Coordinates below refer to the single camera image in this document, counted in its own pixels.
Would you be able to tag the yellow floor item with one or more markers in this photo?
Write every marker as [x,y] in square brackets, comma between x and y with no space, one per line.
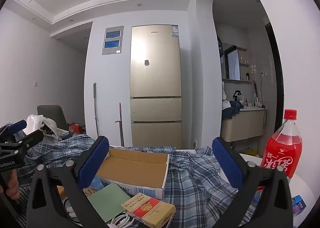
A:
[250,152]

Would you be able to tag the red cigarette pack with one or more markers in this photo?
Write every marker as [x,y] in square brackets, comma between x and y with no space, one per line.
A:
[147,209]

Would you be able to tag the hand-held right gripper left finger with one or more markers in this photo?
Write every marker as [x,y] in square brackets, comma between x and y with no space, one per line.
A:
[95,160]

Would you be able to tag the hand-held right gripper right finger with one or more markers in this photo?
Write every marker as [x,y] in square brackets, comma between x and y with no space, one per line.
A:
[227,165]

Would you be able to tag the grey wall panel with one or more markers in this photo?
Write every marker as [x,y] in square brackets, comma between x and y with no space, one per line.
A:
[106,51]

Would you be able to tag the green notebook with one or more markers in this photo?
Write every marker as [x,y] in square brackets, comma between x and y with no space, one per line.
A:
[110,200]

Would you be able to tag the red toy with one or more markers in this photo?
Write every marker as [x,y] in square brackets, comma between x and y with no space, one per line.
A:
[76,127]

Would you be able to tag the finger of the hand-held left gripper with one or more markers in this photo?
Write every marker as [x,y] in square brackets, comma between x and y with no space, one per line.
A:
[16,126]
[31,139]

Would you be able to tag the dark red stick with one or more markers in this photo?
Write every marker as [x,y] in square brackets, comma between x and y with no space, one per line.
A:
[120,123]

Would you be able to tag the blue cloth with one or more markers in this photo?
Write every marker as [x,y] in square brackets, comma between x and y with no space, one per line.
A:
[232,109]

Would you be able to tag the person's left hand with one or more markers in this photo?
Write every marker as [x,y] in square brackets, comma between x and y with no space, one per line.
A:
[12,188]

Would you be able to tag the black bathroom faucet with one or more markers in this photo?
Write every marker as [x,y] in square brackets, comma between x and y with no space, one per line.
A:
[236,94]

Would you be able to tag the gold refrigerator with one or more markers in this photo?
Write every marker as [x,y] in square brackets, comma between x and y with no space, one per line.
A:
[155,80]

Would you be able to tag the bathroom mirror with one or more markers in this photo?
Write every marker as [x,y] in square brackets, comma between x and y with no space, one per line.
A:
[232,65]

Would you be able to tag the bathroom vanity cabinet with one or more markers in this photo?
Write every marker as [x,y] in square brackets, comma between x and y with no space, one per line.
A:
[242,125]

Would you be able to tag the blue tissue pack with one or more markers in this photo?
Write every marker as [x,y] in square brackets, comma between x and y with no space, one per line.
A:
[98,184]

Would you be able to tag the white plastic bag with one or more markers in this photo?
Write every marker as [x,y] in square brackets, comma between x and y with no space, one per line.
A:
[33,121]

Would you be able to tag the blue plaid shirt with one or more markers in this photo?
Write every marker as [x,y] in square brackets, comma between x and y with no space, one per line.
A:
[195,175]

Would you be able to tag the cardboard box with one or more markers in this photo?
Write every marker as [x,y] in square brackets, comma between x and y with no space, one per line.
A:
[135,168]

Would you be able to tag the small blue packet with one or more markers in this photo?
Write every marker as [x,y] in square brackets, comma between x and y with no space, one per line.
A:
[298,203]

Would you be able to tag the grey chair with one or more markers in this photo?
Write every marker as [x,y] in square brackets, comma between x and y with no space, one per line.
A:
[52,113]

